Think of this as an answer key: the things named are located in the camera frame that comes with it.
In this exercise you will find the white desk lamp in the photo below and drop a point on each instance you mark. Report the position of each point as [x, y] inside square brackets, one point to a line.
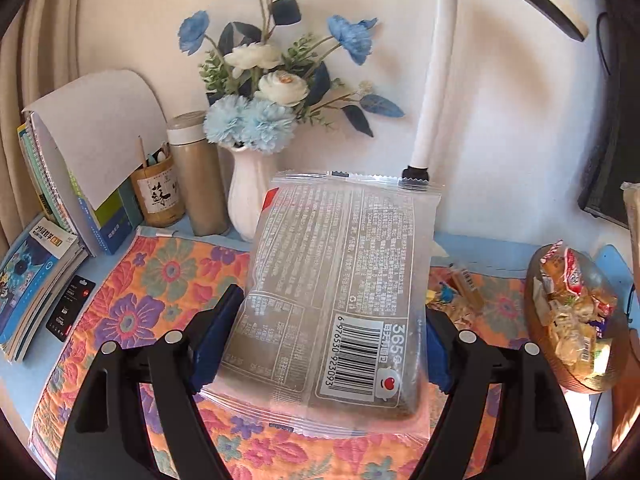
[440, 60]

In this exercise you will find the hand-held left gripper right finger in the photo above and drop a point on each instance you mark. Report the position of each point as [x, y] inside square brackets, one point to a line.
[437, 355]

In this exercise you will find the black monitor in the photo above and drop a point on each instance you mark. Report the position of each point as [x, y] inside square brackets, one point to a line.
[620, 135]

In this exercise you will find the small colourful snack packet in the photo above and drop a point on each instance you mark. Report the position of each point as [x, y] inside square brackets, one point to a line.
[442, 300]

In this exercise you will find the blue and white artificial flowers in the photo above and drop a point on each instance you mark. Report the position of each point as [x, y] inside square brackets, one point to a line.
[265, 120]

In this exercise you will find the bamboo pen holder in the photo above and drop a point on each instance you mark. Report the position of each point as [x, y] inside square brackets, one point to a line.
[160, 195]

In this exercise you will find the beige thermos bottle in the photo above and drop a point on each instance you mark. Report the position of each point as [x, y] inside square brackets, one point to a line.
[200, 185]

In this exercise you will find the pile of snack packets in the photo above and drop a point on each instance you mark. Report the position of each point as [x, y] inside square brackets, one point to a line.
[570, 320]

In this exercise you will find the small brown barcode snack packet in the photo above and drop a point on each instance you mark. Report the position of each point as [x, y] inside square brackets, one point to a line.
[467, 287]

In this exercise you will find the black card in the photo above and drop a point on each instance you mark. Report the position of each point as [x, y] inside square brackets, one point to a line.
[70, 310]

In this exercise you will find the beige curtain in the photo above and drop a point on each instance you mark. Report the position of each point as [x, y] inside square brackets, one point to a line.
[40, 60]

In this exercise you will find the brown ribbed bowl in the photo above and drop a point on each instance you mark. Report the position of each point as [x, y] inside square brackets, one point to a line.
[550, 360]

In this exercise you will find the white ribbed vase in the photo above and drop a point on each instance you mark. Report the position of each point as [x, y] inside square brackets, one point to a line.
[247, 195]

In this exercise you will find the floral quilted cloth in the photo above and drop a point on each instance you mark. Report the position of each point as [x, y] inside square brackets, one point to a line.
[140, 300]

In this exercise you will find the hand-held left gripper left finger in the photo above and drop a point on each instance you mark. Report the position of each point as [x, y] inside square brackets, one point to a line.
[215, 340]

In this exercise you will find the clear brown bread packet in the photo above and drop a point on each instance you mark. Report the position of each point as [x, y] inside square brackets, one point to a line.
[340, 270]

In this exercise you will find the spiral notebooks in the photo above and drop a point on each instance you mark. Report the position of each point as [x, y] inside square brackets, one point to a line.
[50, 190]

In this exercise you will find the stack of flat books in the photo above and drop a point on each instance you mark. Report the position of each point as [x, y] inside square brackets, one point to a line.
[30, 280]

